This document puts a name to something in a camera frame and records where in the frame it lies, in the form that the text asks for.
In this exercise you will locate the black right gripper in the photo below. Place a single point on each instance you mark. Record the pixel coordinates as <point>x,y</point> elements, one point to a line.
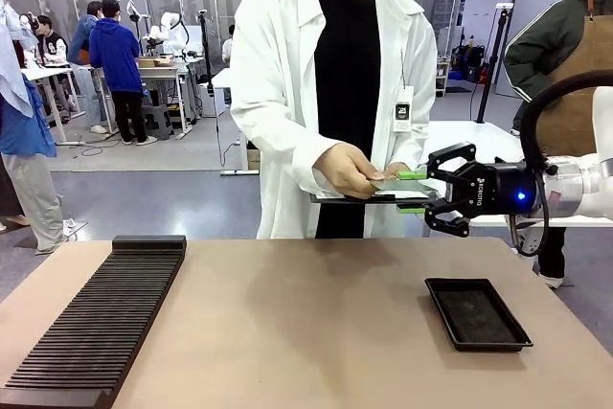
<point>498,188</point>

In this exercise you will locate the green PCB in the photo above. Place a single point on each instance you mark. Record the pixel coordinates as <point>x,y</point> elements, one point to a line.
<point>402,185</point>

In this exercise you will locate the dark carrying tray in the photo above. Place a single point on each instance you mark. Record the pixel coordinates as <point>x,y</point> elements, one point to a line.
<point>378,197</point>

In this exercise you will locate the black slotted PCB rack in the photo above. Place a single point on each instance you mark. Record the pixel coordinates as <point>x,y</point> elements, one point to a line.
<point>96,323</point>

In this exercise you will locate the person's left hand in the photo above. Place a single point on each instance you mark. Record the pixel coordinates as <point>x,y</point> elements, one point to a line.
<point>397,170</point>

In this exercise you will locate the person's right hand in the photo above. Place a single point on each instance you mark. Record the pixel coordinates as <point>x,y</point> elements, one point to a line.
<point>345,172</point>

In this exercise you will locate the white side table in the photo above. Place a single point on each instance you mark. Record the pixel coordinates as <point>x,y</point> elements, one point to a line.
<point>479,136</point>

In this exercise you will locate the white ID badge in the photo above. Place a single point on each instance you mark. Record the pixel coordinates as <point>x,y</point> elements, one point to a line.
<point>404,109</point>

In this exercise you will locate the wooden shoe shelf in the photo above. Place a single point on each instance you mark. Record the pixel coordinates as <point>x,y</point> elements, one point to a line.
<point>443,78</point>

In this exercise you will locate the black tripod stand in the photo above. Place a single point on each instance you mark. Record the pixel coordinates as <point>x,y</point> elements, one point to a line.
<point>493,69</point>

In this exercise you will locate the black rectangular plastic tray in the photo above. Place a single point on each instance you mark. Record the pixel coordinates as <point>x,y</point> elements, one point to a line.
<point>479,315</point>

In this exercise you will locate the person in brown apron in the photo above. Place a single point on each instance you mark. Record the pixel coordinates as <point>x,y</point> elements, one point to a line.
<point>570,45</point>

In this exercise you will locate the person in white lab coat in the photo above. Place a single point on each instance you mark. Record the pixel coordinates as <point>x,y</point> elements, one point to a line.
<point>278,93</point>

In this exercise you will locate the black step stool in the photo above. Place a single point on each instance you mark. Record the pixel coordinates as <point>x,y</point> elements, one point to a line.
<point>157,121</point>

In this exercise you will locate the grey background workbench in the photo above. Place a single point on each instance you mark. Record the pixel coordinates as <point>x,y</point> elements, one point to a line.
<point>167,73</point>

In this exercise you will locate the cardboard box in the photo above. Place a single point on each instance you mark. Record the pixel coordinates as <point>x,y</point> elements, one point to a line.
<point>153,62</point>

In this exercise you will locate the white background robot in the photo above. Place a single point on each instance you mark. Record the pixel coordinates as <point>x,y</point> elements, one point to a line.
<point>167,28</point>

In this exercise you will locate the person in blue hoodie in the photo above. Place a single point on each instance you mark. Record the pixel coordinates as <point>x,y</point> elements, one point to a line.
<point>115,59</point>

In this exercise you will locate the person in denim jacket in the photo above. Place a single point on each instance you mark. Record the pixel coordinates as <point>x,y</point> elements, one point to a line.
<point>79,45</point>

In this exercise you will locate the white background desk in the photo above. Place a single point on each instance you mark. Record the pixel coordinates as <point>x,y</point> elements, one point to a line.
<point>48,73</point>

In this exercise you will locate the seated person with headset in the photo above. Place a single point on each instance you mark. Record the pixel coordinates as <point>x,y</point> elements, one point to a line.
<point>50,45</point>

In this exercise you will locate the person in light blue shirt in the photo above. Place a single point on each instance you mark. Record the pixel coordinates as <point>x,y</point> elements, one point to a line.
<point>21,131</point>

